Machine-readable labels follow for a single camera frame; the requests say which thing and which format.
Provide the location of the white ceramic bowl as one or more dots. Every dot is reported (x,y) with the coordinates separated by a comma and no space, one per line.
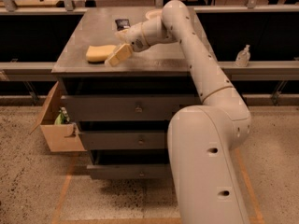
(153,14)

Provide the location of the grey drawer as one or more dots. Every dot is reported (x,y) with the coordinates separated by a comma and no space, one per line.
(123,140)
(125,107)
(130,171)

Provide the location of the yellow sponge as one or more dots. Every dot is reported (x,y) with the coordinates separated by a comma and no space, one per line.
(97,54)

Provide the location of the grey drawer cabinet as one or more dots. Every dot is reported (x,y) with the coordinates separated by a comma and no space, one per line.
(160,70)

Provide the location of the top grey drawer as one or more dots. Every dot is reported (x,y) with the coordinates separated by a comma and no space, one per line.
(125,107)

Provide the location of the cardboard box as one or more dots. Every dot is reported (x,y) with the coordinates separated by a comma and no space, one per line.
(60,136)

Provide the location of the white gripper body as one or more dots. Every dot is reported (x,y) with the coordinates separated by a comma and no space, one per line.
(135,36)

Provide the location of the clear sanitizer bottle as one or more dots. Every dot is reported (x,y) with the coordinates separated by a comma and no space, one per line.
(242,58)

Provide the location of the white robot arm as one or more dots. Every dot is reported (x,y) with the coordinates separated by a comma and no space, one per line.
(199,136)

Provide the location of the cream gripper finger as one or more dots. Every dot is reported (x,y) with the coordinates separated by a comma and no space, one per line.
(122,35)
(119,54)

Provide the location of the middle grey drawer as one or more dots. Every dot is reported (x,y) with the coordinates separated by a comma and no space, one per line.
(123,140)

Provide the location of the dark snack packet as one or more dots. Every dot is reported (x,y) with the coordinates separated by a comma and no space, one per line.
(122,24)

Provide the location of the bottom grey drawer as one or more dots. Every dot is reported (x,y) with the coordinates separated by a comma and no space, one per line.
(130,171)

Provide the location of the grey metal railing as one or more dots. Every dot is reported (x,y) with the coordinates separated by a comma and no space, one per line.
(39,35)

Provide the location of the green item in box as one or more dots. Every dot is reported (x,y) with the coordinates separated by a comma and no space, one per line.
(62,118)

